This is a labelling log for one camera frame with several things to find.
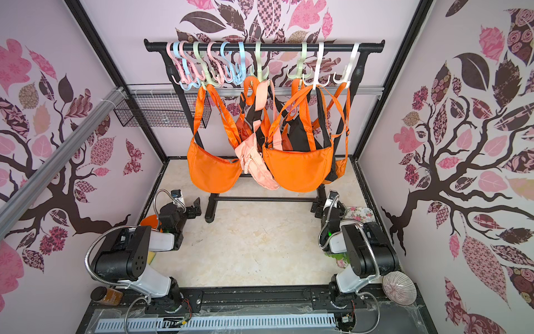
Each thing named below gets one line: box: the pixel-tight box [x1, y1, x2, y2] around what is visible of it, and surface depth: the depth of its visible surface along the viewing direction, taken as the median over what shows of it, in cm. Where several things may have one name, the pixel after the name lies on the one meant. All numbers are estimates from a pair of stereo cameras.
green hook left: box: [192, 41, 220, 92], surface depth 63 cm
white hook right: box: [333, 42, 361, 87], surface depth 60 cm
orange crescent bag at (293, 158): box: [262, 84, 335, 193], surface depth 81 cm
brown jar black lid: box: [90, 285, 124, 306], surface depth 70 cm
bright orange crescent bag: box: [187, 84, 243, 193], surface depth 86 cm
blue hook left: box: [173, 41, 201, 92], surface depth 62 cm
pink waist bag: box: [235, 80, 283, 190], surface depth 78 cm
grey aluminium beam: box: [0, 86, 127, 241], surface depth 60 cm
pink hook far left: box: [166, 41, 193, 85], surface depth 62 cm
